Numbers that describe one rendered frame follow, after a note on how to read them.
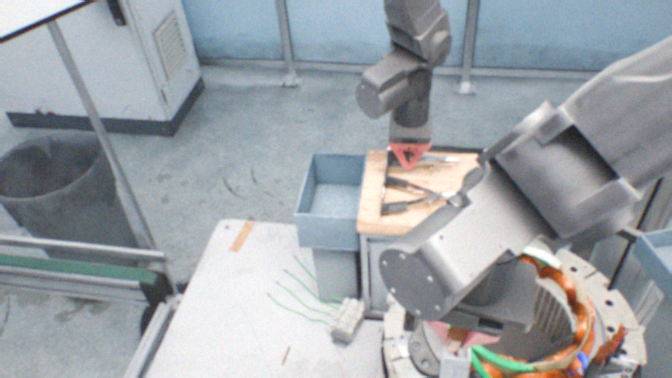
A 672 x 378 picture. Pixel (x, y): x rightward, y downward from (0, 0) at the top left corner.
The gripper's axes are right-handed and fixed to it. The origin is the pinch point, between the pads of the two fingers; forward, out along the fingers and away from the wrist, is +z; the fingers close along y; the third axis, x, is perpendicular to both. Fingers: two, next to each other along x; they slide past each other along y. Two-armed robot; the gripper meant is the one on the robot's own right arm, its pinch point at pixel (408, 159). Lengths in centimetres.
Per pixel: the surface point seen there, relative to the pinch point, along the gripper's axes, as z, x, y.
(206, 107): 116, -115, -168
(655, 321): 13.2, 39.9, 20.1
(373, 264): 14.6, -5.0, 12.3
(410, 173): 2.9, 0.5, 0.4
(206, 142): 115, -105, -136
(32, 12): -15, -77, -22
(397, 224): 2.8, -1.1, 12.9
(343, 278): 22.9, -11.0, 9.9
